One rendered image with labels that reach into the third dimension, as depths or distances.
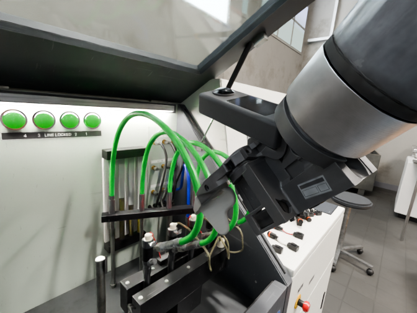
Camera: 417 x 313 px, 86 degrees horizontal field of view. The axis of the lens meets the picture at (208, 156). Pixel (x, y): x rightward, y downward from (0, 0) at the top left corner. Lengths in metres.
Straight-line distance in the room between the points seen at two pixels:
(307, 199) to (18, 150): 0.68
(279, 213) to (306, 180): 0.04
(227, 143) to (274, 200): 0.62
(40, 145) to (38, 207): 0.17
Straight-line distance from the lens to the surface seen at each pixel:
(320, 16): 6.96
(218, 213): 0.28
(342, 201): 2.55
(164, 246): 0.54
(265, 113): 0.21
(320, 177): 0.19
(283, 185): 0.22
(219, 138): 0.83
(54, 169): 0.76
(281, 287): 0.78
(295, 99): 0.17
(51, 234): 0.83
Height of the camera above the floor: 1.45
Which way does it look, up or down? 12 degrees down
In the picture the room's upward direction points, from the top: 5 degrees clockwise
